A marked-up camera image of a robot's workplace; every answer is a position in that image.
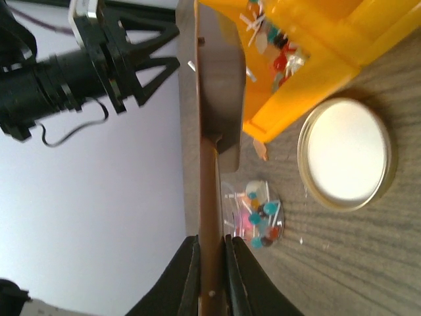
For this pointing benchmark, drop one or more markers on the clear plastic jar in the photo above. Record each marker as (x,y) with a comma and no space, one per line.
(253,212)

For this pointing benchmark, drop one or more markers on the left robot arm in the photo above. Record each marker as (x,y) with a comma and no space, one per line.
(32,90)

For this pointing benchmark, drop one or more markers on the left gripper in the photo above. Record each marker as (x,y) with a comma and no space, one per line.
(109,45)

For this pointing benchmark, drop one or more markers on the gold jar lid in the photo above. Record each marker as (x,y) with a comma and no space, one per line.
(346,155)

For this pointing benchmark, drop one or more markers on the orange bin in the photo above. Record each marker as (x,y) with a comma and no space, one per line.
(269,108)
(357,31)

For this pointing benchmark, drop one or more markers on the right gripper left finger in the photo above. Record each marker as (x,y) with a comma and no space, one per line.
(177,290)

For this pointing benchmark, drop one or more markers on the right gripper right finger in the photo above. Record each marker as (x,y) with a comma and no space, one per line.
(249,289)

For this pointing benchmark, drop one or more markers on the brown plastic scoop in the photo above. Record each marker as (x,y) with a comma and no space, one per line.
(220,72)

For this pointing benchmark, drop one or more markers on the fallen popsicle candy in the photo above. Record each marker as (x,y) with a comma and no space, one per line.
(261,149)

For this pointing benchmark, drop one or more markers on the black aluminium frame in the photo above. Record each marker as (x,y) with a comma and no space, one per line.
(139,10)

